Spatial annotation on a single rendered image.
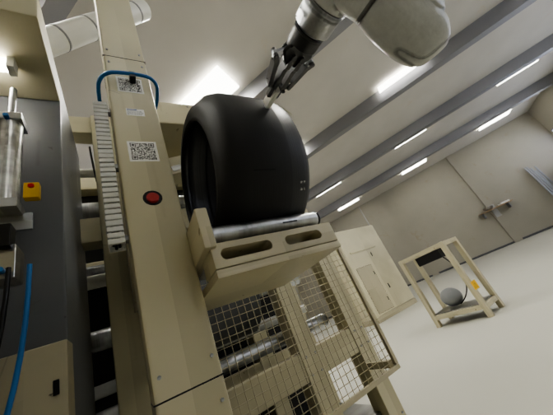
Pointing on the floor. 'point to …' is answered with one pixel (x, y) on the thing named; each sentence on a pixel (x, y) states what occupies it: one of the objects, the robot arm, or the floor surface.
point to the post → (158, 241)
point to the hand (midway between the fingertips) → (271, 96)
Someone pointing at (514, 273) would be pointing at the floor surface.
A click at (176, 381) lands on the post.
